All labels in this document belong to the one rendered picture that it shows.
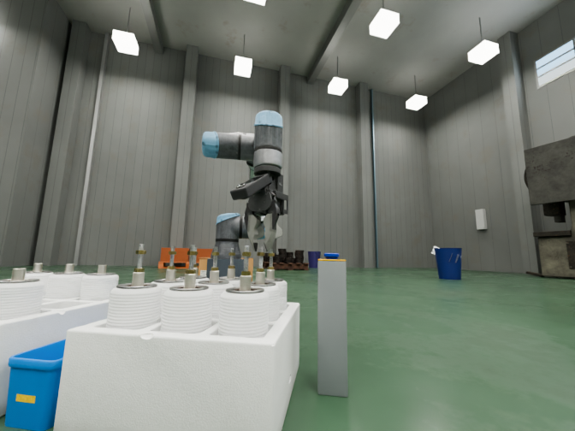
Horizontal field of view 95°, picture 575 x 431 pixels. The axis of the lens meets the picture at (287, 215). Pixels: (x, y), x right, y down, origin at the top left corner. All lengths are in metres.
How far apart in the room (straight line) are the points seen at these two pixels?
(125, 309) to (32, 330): 0.25
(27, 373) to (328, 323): 0.60
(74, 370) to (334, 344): 0.52
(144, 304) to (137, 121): 8.05
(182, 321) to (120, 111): 8.35
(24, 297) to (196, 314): 0.42
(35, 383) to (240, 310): 0.41
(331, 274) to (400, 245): 8.97
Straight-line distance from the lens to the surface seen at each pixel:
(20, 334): 0.81
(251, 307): 0.51
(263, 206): 0.65
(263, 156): 0.68
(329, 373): 0.73
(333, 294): 0.68
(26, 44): 8.86
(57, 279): 1.09
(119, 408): 0.62
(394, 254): 9.45
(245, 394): 0.51
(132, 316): 0.62
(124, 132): 8.49
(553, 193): 6.80
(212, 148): 0.80
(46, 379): 0.72
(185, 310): 0.55
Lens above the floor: 0.32
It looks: 9 degrees up
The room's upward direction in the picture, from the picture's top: 1 degrees clockwise
